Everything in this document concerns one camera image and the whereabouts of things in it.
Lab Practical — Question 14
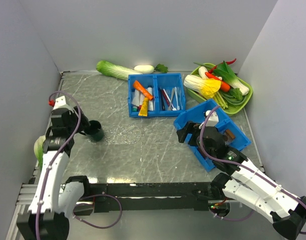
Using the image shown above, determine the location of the dark green mug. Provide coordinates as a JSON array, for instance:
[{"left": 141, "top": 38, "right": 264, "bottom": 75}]
[{"left": 79, "top": 120, "right": 104, "bottom": 142}]

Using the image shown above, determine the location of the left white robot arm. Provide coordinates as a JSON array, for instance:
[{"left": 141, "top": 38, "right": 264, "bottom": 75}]
[{"left": 17, "top": 105, "right": 92, "bottom": 240}]

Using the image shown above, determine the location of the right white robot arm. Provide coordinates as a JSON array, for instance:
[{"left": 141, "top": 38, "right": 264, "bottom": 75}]
[{"left": 176, "top": 121, "right": 306, "bottom": 240}]

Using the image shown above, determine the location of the white toothbrush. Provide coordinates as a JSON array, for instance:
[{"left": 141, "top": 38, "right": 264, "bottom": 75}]
[{"left": 171, "top": 87, "right": 180, "bottom": 111}]

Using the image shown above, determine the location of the yellow toothpaste tube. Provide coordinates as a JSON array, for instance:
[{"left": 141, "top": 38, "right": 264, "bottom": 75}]
[{"left": 138, "top": 97, "right": 149, "bottom": 117}]

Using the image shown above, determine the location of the red toothbrush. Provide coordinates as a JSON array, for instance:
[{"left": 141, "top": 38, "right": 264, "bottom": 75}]
[{"left": 160, "top": 89, "right": 170, "bottom": 108}]

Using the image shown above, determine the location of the blue toiletry double bin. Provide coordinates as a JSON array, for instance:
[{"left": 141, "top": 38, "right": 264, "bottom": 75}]
[{"left": 128, "top": 73, "right": 186, "bottom": 118}]

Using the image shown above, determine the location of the white toothpaste tube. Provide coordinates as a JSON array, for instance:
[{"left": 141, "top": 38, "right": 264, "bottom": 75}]
[{"left": 131, "top": 89, "right": 141, "bottom": 107}]

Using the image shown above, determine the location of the green vegetable tray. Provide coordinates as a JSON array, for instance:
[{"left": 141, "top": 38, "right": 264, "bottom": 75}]
[{"left": 191, "top": 61, "right": 253, "bottom": 115}]

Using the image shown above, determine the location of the orange toothpaste tube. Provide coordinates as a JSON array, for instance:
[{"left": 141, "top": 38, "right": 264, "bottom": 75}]
[{"left": 133, "top": 80, "right": 154, "bottom": 101}]

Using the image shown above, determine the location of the small green cabbage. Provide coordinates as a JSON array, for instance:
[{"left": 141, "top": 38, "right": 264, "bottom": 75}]
[{"left": 34, "top": 135, "right": 46, "bottom": 169}]

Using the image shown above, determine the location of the green beans bundle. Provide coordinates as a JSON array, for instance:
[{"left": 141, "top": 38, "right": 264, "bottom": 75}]
[{"left": 214, "top": 91, "right": 244, "bottom": 109}]

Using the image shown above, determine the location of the yellow white cabbage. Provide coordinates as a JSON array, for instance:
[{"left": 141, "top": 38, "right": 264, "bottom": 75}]
[{"left": 184, "top": 74, "right": 221, "bottom": 99}]

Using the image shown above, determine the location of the orange carrot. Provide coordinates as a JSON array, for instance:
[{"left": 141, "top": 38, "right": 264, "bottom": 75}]
[{"left": 220, "top": 80, "right": 230, "bottom": 92}]

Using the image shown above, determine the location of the long green napa cabbage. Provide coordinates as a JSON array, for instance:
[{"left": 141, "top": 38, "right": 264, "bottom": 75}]
[{"left": 96, "top": 60, "right": 142, "bottom": 81}]

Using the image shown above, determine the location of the bok choy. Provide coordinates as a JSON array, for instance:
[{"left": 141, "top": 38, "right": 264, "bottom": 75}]
[{"left": 213, "top": 61, "right": 249, "bottom": 96}]

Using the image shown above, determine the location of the white radish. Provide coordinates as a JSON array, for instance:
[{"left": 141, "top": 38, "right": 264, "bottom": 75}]
[{"left": 134, "top": 65, "right": 155, "bottom": 74}]

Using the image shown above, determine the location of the red chili pepper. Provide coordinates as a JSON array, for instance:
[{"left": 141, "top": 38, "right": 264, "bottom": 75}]
[{"left": 208, "top": 58, "right": 237, "bottom": 74}]

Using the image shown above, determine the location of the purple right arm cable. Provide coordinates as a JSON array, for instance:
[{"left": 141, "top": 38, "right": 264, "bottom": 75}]
[{"left": 199, "top": 105, "right": 306, "bottom": 236}]

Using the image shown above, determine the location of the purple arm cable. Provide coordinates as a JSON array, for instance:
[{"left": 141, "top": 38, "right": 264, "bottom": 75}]
[
  {"left": 199, "top": 105, "right": 306, "bottom": 236},
  {"left": 35, "top": 91, "right": 82, "bottom": 240}
]

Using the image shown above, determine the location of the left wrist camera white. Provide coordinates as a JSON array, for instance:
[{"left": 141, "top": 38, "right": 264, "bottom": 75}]
[{"left": 48, "top": 96, "right": 70, "bottom": 110}]

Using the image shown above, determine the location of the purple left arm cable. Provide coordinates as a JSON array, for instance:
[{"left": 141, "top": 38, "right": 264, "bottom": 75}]
[{"left": 35, "top": 91, "right": 82, "bottom": 240}]

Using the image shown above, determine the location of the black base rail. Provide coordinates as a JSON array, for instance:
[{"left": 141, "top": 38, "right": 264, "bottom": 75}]
[{"left": 78, "top": 182, "right": 225, "bottom": 213}]

